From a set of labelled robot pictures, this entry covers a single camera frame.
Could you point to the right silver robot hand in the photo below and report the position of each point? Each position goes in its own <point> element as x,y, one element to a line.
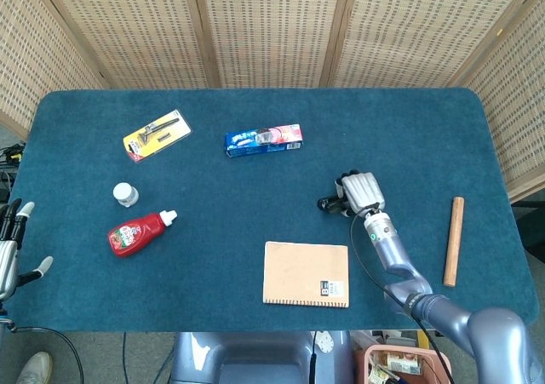
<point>364,190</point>

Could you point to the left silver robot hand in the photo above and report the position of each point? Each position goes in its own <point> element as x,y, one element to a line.
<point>7,256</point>

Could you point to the black stapler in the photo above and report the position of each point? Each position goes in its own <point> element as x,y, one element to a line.
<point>330,204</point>

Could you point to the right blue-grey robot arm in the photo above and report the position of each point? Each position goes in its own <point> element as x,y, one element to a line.
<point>394,252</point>

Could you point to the tan spiral notebook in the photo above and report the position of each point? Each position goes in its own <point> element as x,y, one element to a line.
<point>298,273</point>

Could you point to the wooden rolling stick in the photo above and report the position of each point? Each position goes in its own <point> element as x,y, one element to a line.
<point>454,239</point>

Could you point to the blue pink cookie box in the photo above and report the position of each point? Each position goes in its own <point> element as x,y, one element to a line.
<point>264,140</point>

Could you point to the white shoe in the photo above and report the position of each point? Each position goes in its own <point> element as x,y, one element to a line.
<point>36,369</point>

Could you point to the red ketchup squeeze bottle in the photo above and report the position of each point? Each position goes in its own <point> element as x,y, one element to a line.
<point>136,234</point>

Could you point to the blue carpet table mat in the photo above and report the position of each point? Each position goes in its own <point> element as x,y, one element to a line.
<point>234,213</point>

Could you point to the small white jar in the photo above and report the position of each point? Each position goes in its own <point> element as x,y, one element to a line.
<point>125,193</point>

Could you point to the white perforated disc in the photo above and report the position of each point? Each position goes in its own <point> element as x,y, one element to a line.
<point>325,342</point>

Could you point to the pink plastic basket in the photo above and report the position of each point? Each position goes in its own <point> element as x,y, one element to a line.
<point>404,349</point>

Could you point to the small box in basket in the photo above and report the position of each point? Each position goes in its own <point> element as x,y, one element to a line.
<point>402,362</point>

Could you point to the woven bamboo folding screen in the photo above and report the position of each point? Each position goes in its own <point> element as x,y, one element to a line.
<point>272,26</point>

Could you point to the razor in yellow blister pack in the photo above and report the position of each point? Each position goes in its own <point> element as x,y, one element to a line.
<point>157,136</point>

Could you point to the blue-grey robot torso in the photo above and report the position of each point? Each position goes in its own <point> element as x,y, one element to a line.
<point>238,358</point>

